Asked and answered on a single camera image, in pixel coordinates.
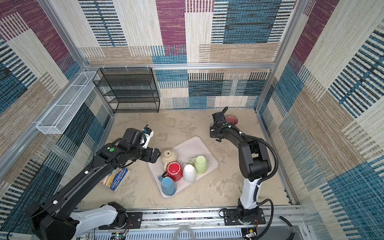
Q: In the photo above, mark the pink patterned mug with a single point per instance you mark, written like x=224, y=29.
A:
x=231, y=120

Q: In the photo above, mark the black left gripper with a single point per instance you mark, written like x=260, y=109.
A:
x=148, y=157

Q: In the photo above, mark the white wire mesh basket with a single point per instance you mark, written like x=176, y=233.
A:
x=66, y=107

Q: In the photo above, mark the blue book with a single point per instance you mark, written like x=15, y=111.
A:
x=113, y=180

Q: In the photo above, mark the red mug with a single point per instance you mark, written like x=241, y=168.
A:
x=174, y=171

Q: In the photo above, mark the blue mug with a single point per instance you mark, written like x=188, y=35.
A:
x=168, y=185

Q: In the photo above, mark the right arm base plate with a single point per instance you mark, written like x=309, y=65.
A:
x=234, y=217

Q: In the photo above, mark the aluminium front rail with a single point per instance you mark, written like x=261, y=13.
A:
x=278, y=223

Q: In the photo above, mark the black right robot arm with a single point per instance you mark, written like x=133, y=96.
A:
x=258, y=162

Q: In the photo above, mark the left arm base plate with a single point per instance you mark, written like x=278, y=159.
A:
x=121, y=220

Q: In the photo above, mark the black wire mesh shelf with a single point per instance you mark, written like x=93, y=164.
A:
x=128, y=90

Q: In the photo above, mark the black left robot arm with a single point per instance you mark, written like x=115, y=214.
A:
x=52, y=218

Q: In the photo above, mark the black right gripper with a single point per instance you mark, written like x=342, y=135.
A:
x=212, y=134

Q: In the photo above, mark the beige speckled mug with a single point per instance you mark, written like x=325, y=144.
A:
x=168, y=156

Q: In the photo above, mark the light green mug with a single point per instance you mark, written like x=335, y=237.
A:
x=200, y=163

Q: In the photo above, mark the white mug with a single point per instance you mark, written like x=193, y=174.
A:
x=189, y=173

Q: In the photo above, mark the white plastic tray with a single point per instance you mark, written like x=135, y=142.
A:
x=186, y=150

